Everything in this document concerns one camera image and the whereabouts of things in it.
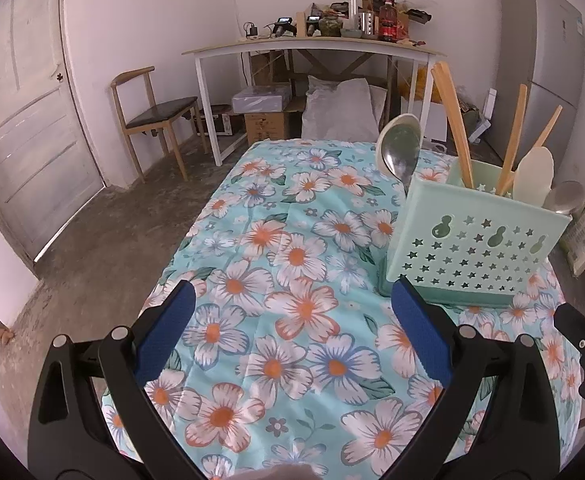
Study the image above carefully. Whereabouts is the wooden chopstick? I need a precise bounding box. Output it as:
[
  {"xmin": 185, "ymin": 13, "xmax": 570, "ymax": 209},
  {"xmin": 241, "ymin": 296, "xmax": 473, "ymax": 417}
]
[
  {"xmin": 430, "ymin": 62, "xmax": 476, "ymax": 190},
  {"xmin": 500, "ymin": 105, "xmax": 563, "ymax": 196},
  {"xmin": 495, "ymin": 84, "xmax": 528, "ymax": 196},
  {"xmin": 439, "ymin": 60, "xmax": 476, "ymax": 189}
]

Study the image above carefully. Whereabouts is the white box under desk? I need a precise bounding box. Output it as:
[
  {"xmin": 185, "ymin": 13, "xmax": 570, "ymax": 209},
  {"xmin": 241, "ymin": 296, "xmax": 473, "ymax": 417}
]
[{"xmin": 232, "ymin": 84, "xmax": 291, "ymax": 114}]

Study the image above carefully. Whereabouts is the steel spoon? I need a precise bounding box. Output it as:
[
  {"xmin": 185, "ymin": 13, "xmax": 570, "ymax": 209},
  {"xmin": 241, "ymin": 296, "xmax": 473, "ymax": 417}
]
[{"xmin": 381, "ymin": 124, "xmax": 421, "ymax": 193}]

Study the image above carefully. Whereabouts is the white door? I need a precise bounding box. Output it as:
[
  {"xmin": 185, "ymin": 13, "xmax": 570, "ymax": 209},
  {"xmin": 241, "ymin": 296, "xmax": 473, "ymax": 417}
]
[{"xmin": 0, "ymin": 0, "xmax": 104, "ymax": 260}]

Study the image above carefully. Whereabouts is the wooden chair dark seat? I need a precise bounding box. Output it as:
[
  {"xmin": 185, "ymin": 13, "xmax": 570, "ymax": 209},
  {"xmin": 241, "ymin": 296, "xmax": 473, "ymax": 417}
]
[{"xmin": 109, "ymin": 66, "xmax": 210, "ymax": 182}]

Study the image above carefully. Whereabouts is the brown cardboard box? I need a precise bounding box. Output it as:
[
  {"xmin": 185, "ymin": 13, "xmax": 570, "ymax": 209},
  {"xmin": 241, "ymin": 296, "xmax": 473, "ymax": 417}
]
[{"xmin": 245, "ymin": 112, "xmax": 289, "ymax": 145}]

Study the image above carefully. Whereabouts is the red oil bottle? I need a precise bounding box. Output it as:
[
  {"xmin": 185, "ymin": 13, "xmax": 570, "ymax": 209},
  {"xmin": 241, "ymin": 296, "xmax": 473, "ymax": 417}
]
[{"xmin": 378, "ymin": 0, "xmax": 398, "ymax": 42}]

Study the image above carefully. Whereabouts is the steel utensil holder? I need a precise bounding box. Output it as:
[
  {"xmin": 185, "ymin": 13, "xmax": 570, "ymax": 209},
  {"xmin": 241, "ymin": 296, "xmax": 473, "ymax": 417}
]
[{"xmin": 358, "ymin": 10, "xmax": 376, "ymax": 39}]

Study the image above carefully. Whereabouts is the grey refrigerator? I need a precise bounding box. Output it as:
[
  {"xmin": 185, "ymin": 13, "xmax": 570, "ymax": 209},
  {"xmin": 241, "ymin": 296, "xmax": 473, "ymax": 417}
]
[{"xmin": 486, "ymin": 0, "xmax": 585, "ymax": 165}]

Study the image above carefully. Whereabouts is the white long desk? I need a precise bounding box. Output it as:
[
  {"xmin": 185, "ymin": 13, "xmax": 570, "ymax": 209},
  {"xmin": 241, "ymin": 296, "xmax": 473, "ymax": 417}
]
[{"xmin": 188, "ymin": 37, "xmax": 445, "ymax": 166}]

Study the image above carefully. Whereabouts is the yellow plastic bag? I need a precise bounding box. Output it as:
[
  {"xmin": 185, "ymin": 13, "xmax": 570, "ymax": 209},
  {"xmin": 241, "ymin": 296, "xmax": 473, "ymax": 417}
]
[{"xmin": 399, "ymin": 67, "xmax": 441, "ymax": 104}]

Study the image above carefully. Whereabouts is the mint green utensil caddy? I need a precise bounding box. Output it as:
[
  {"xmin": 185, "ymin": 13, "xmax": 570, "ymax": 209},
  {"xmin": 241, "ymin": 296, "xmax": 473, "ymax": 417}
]
[{"xmin": 383, "ymin": 160, "xmax": 570, "ymax": 308}]

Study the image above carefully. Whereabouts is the floral blue tablecloth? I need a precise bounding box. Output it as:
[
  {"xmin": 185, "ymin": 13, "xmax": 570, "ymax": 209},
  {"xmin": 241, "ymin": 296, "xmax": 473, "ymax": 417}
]
[{"xmin": 102, "ymin": 140, "xmax": 581, "ymax": 479}]

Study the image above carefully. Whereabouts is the grey white sack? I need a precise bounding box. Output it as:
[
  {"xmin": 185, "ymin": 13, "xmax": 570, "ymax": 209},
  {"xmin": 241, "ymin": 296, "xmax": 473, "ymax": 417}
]
[{"xmin": 301, "ymin": 76, "xmax": 387, "ymax": 142}]

